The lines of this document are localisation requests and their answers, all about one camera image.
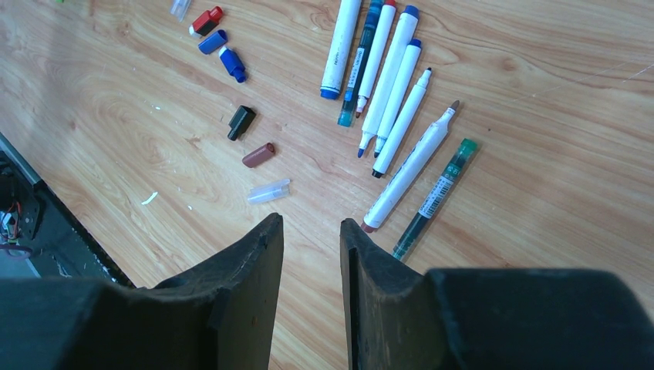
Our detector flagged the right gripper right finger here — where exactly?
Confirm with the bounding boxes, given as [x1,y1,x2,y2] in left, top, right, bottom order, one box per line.
[340,219,653,369]

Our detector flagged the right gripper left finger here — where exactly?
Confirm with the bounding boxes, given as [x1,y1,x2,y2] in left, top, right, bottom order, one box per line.
[1,213,284,369]

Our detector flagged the white marker red cap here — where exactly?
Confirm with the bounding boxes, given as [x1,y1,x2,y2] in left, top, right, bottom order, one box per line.
[356,0,396,118]

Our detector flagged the white marker dark cap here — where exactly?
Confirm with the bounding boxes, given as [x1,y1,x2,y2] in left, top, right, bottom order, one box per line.
[372,67,433,178]

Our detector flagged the clear pen cap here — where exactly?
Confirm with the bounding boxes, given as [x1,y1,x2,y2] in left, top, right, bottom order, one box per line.
[248,179,291,204]
[170,0,192,22]

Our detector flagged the white marker blue cap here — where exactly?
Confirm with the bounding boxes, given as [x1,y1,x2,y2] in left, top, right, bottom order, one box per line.
[357,5,420,157]

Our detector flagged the dark blue square cap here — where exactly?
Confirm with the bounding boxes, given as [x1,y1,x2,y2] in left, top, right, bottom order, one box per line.
[218,46,248,83]

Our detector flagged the slim white blue marker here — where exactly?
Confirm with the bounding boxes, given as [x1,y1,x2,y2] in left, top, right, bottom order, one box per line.
[373,39,422,158]

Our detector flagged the white marker maroon cap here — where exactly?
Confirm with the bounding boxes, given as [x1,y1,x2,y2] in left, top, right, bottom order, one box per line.
[361,100,460,233]

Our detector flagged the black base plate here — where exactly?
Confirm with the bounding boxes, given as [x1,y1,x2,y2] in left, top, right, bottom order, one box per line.
[1,137,133,288]

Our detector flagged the translucent blue pen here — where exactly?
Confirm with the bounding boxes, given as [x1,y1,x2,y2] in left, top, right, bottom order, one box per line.
[338,0,384,127]

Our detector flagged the black marker cap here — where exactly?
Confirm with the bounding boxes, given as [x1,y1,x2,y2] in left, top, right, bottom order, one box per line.
[227,106,256,141]

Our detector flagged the white marker blue end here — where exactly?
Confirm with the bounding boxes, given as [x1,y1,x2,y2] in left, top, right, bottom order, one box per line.
[320,0,362,100]

